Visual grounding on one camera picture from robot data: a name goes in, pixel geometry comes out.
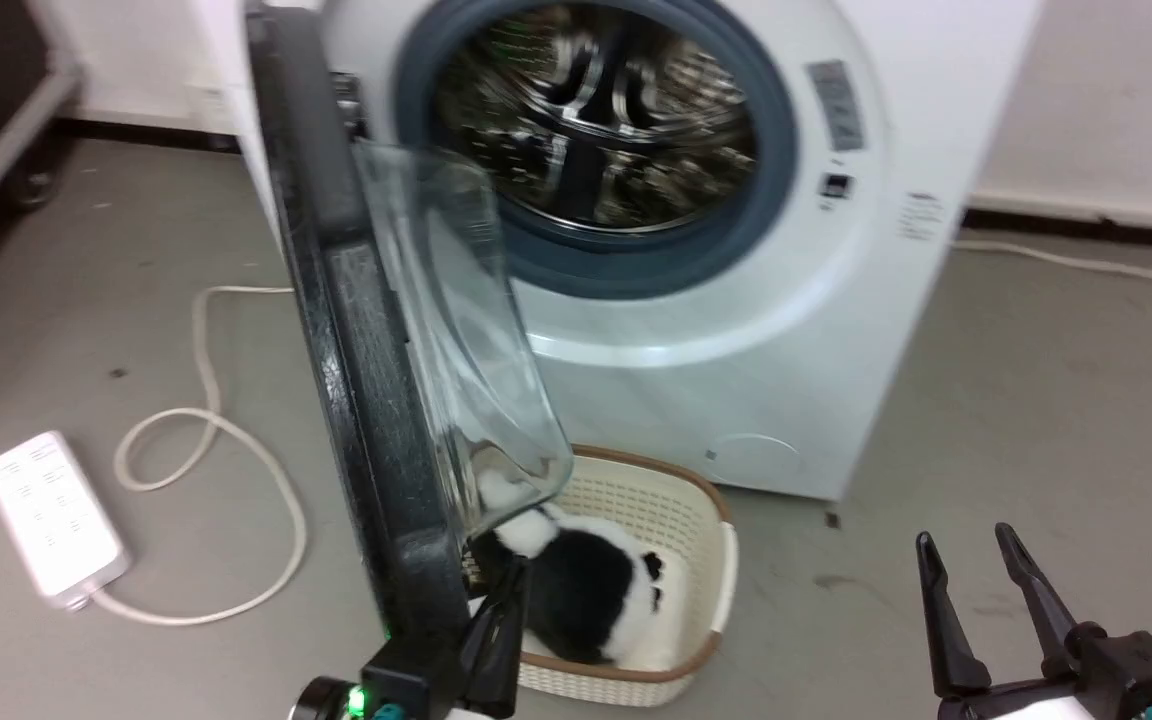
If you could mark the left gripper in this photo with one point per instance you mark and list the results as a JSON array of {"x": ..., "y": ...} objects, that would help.
[{"x": 406, "y": 680}]

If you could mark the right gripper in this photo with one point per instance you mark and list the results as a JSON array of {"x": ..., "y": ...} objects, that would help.
[{"x": 1126, "y": 680}]

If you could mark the black washing machine door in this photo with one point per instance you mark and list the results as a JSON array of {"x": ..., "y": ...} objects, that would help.
[{"x": 366, "y": 330}]

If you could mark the white front-load washing machine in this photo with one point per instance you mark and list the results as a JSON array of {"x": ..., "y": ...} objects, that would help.
[{"x": 836, "y": 330}]

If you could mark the black and white panda plush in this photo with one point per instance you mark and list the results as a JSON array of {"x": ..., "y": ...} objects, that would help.
[{"x": 581, "y": 590}]

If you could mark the cream woven laundry basket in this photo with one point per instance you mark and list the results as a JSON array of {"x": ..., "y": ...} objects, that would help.
[{"x": 681, "y": 520}]

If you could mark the white power strip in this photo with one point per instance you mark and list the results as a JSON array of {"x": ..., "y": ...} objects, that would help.
[{"x": 51, "y": 515}]

